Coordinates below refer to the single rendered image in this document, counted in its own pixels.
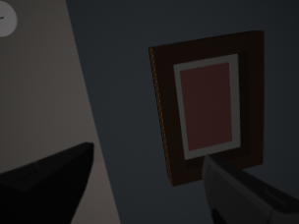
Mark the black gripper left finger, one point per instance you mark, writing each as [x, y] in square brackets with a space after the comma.
[47, 191]

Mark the dark brown picture frame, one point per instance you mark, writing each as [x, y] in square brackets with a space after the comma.
[210, 98]

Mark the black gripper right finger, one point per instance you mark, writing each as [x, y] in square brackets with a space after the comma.
[236, 197]

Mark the dark grey wall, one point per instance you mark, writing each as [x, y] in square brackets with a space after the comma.
[113, 37]

